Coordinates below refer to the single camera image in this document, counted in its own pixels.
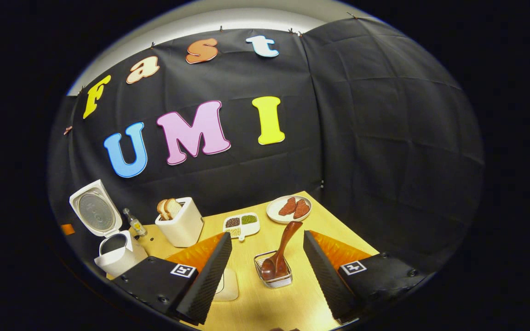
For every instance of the clear plastic rice box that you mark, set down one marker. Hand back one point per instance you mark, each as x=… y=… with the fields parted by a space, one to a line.
x=230 y=289

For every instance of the white divided bean dish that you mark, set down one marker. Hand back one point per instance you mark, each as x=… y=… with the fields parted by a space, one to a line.
x=252 y=228

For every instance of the black backdrop cloth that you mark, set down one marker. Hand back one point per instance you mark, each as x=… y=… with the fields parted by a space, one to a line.
x=384 y=138

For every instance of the red meat slice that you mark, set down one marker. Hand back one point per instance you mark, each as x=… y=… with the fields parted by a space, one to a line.
x=301 y=209
x=287 y=207

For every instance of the brown wooden spoon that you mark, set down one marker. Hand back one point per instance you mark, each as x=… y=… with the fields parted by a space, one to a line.
x=288 y=239

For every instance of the white toaster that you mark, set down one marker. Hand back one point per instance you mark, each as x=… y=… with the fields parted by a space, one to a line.
x=182 y=230

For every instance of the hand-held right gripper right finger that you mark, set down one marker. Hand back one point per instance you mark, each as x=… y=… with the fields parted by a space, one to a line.
x=327 y=280

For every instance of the small glass bottle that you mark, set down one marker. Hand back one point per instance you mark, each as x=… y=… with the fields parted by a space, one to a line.
x=136 y=225

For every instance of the white rice cooker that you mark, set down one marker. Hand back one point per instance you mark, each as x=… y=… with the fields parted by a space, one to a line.
x=118 y=262

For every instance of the toast bread slice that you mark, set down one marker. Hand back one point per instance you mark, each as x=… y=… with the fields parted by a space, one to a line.
x=173 y=208
x=162 y=210

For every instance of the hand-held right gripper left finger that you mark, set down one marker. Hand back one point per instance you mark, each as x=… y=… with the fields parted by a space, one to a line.
x=210 y=280

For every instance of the white round plate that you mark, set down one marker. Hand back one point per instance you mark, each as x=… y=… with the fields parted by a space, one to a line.
x=275 y=212

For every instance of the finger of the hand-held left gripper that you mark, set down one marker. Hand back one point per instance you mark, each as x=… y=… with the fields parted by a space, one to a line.
x=67 y=229

